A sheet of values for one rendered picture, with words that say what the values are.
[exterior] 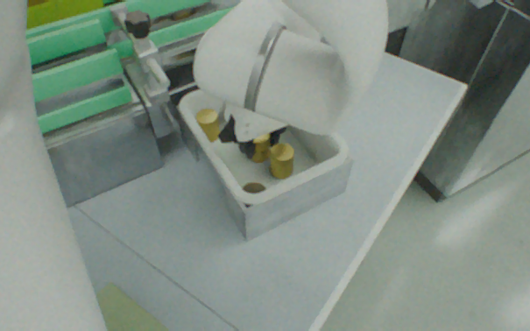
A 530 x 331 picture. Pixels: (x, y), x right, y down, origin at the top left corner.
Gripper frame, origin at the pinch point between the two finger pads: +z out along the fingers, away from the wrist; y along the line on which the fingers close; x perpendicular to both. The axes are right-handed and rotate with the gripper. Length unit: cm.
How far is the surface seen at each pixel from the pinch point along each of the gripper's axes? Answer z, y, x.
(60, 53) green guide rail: -9.1, 21.2, -18.1
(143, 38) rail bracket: -16.0, 11.9, -10.2
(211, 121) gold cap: 0.6, 5.0, -6.1
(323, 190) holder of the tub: -0.9, -4.1, 11.4
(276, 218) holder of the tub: 0.1, 3.6, 11.9
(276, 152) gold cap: -1.9, -0.5, 3.7
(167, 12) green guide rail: -8.4, 5.4, -20.4
